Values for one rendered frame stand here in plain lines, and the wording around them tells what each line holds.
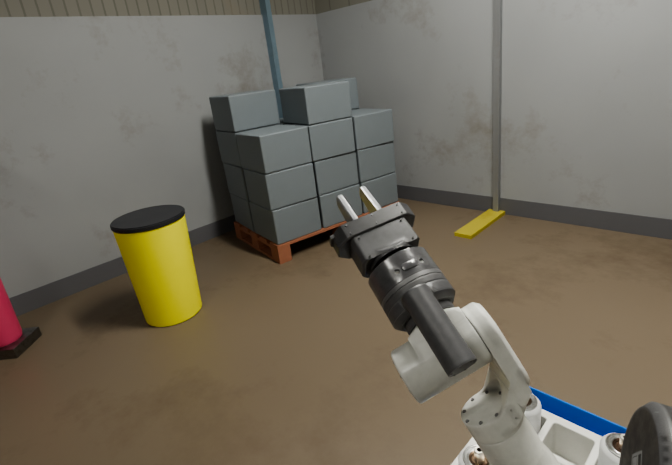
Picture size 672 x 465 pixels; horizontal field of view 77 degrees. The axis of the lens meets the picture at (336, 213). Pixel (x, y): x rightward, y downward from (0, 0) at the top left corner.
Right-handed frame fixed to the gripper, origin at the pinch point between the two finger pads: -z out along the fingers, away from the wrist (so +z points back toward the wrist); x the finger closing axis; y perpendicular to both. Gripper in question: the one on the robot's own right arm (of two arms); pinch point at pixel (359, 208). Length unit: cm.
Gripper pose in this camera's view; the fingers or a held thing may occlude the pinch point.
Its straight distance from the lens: 62.2
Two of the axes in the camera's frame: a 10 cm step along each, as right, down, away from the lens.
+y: 0.4, 6.0, 8.0
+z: 4.3, 7.1, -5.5
